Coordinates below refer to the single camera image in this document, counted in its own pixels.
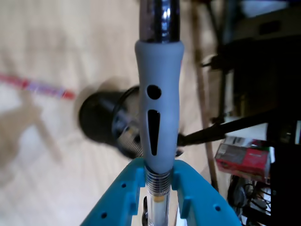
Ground black mesh pen holder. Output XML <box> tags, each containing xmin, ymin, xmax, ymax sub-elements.
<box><xmin>78</xmin><ymin>85</ymin><xmax>144</xmax><ymax>159</ymax></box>

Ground tangled black cables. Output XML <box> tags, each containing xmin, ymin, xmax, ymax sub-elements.
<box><xmin>227</xmin><ymin>175</ymin><xmax>272</xmax><ymax>226</ymax></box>

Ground white flat box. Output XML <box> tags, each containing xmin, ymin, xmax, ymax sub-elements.
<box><xmin>224</xmin><ymin>122</ymin><xmax>270</xmax><ymax>145</ymax></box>

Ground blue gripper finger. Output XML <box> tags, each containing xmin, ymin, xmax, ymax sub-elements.
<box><xmin>79</xmin><ymin>157</ymin><xmax>147</xmax><ymax>226</ymax></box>
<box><xmin>172</xmin><ymin>160</ymin><xmax>243</xmax><ymax>226</ymax></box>

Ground red cardboard box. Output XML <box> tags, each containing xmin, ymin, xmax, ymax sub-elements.
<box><xmin>215</xmin><ymin>136</ymin><xmax>271</xmax><ymax>182</ymax></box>

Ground clear pen with grey grip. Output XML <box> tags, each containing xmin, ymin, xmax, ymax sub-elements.
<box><xmin>135</xmin><ymin>0</ymin><xmax>186</xmax><ymax>226</ymax></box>

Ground red clear retractable pen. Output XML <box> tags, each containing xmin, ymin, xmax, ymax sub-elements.
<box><xmin>0</xmin><ymin>72</ymin><xmax>76</xmax><ymax>101</ymax></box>

